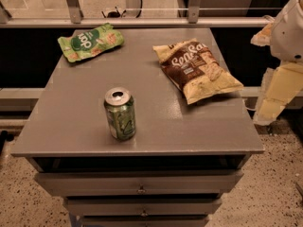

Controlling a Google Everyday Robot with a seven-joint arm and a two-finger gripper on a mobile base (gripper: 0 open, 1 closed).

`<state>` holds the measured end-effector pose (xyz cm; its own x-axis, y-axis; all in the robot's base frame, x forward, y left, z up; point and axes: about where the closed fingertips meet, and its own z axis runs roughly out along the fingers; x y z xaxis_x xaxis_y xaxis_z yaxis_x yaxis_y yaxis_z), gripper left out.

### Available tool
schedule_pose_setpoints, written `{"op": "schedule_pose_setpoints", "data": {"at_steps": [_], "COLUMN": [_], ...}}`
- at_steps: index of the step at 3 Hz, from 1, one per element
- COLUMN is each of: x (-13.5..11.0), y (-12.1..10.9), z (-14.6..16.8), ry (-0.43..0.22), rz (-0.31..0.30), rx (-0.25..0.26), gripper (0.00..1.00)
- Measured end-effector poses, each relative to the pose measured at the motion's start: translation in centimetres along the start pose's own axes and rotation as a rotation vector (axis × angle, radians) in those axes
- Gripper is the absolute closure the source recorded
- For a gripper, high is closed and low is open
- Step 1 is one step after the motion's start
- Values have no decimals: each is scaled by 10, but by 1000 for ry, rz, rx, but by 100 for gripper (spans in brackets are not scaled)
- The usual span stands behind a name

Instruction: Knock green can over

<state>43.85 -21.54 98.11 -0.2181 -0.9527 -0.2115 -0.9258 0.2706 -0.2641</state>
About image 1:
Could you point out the bottom grey drawer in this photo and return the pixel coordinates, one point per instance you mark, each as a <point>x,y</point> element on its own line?
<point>159,221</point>

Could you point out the grey drawer cabinet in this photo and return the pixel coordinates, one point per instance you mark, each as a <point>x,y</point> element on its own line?
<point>68,130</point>

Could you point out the brown and yellow chip bag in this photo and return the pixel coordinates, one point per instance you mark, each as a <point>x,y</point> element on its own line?
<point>192,68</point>

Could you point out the green snack bag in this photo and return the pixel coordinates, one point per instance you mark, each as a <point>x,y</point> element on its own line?
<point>91,43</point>

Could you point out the green soda can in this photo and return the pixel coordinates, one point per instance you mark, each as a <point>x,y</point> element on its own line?
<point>119,108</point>

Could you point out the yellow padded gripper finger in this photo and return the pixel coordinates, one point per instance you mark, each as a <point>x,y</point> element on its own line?
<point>278,88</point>
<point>263,37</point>

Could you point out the metal window frame rail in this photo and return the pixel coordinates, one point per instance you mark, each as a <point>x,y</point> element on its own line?
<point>119,13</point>

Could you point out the middle grey drawer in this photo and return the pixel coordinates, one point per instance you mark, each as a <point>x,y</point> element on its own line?
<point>143,207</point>

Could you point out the grey drawer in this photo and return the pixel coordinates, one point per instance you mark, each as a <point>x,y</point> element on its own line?
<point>143,207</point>
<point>159,221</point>
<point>138,183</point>

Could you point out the top grey drawer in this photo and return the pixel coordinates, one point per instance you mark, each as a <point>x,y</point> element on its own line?
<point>138,183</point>

